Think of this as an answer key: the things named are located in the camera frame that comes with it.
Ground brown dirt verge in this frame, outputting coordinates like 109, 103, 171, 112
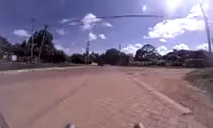
140, 68, 213, 128

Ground robot's own part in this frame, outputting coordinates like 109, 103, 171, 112
65, 123, 76, 128
133, 122, 145, 128

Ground grass patch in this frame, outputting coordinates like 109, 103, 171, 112
184, 67, 213, 95

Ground pale kerb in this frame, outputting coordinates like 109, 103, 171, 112
0, 65, 92, 75

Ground grey road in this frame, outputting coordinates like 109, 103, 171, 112
0, 62, 80, 72

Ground row of trees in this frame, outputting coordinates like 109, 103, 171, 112
0, 28, 212, 68

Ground tall leaning pole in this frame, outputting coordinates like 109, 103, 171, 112
198, 0, 213, 55

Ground overhead wires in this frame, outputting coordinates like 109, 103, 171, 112
33, 13, 203, 28

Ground red brick road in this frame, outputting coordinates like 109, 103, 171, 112
0, 65, 213, 128

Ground pale kerb strip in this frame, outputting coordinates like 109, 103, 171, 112
127, 73, 194, 116

